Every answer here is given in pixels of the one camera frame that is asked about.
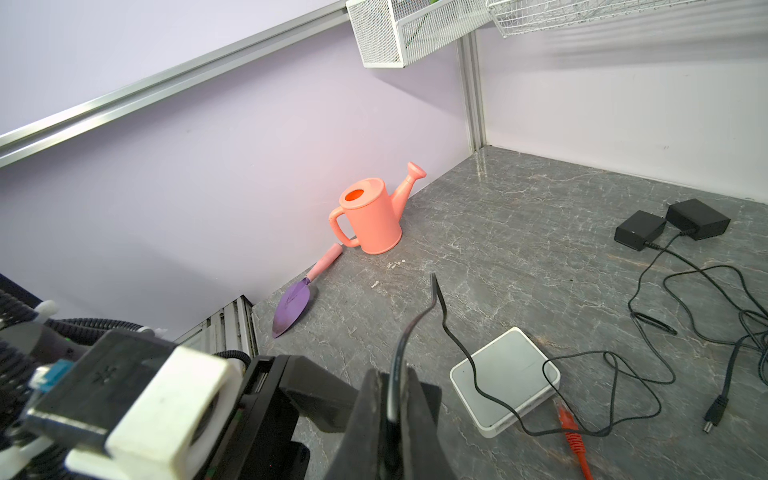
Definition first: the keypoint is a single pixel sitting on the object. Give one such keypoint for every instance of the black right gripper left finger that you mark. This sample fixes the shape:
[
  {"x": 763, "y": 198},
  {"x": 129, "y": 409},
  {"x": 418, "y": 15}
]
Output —
[{"x": 361, "y": 452}]

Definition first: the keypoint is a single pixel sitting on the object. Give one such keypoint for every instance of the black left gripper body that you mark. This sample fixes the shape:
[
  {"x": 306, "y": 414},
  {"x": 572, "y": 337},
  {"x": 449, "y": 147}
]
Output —
[{"x": 257, "y": 442}]

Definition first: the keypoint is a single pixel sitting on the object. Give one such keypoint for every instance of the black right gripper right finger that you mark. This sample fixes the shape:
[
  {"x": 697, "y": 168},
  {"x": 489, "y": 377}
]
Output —
[{"x": 422, "y": 454}]

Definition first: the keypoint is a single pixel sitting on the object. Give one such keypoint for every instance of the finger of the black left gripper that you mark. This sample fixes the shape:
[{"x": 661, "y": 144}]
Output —
[{"x": 318, "y": 395}]

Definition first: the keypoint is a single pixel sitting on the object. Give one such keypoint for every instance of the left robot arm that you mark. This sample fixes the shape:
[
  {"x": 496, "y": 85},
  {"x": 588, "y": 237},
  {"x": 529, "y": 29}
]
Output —
[{"x": 31, "y": 343}]

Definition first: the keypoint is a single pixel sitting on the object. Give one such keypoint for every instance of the purple garden trowel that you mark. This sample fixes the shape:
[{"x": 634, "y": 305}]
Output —
[{"x": 296, "y": 298}]

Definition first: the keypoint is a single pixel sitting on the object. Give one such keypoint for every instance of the pink watering can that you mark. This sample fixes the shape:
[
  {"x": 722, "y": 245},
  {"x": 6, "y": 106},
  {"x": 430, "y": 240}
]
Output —
[{"x": 369, "y": 217}]

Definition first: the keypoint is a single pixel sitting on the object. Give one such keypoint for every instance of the black power adapter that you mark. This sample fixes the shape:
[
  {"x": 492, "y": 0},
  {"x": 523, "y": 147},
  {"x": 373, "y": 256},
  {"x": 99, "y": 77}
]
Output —
[
  {"x": 698, "y": 219},
  {"x": 640, "y": 229}
]

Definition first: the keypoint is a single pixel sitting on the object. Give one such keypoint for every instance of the small white wire basket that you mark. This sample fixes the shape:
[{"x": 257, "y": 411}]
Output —
[{"x": 396, "y": 34}]

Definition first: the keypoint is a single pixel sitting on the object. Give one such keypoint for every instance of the aluminium frame rail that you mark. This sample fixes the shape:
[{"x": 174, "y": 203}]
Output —
[{"x": 53, "y": 130}]

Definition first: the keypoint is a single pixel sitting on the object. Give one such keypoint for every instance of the long white wire basket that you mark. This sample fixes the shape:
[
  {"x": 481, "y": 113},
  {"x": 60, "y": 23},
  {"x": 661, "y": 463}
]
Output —
[{"x": 517, "y": 17}]

